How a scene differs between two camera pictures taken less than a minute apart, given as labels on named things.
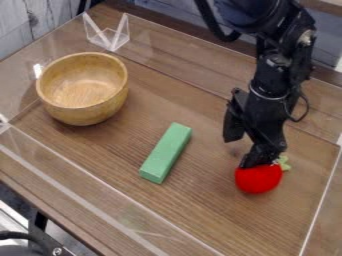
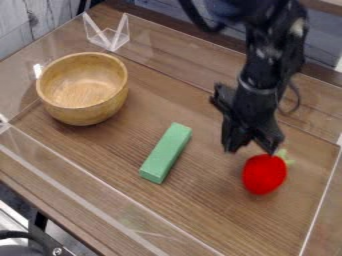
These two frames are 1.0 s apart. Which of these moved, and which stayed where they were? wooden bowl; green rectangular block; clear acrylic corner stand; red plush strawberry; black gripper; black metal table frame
Moved: black gripper; red plush strawberry
Stayed: wooden bowl; clear acrylic corner stand; green rectangular block; black metal table frame
